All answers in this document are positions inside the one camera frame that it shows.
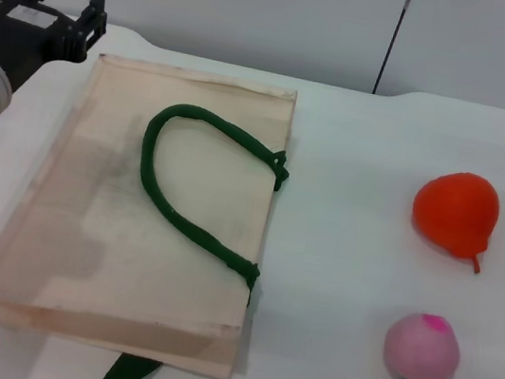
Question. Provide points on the orange fruit with stem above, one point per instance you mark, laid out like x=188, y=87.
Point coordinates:
x=455, y=212

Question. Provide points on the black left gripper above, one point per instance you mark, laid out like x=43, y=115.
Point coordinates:
x=32, y=34

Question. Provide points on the pink peach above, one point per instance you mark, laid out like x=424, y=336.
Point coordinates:
x=421, y=353

